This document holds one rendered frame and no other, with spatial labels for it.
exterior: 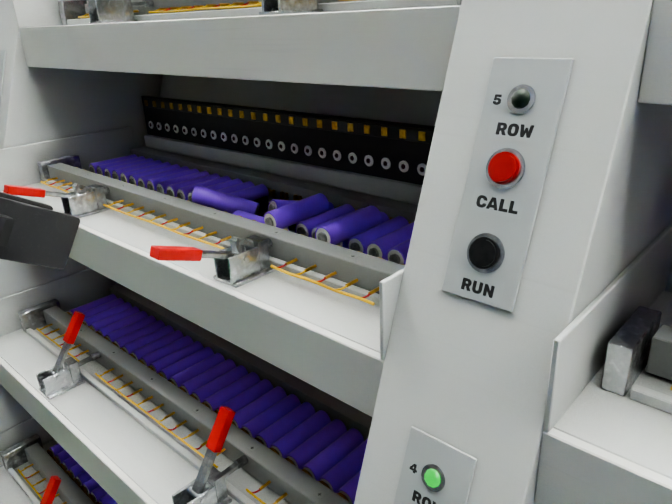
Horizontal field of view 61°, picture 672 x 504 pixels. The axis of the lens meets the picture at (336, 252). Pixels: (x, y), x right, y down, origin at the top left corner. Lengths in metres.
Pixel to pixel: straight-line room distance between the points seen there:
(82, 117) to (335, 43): 0.53
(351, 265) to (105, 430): 0.34
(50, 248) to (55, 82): 0.52
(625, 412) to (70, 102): 0.74
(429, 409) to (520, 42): 0.19
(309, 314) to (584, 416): 0.18
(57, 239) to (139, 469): 0.29
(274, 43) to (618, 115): 0.24
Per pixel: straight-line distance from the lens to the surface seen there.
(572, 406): 0.32
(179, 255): 0.41
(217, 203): 0.56
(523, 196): 0.29
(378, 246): 0.45
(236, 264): 0.43
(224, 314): 0.44
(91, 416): 0.66
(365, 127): 0.55
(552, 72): 0.30
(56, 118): 0.85
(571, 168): 0.29
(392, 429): 0.34
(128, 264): 0.55
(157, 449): 0.60
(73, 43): 0.70
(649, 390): 0.33
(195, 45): 0.51
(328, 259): 0.42
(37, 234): 0.34
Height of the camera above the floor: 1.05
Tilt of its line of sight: 7 degrees down
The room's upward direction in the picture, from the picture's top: 11 degrees clockwise
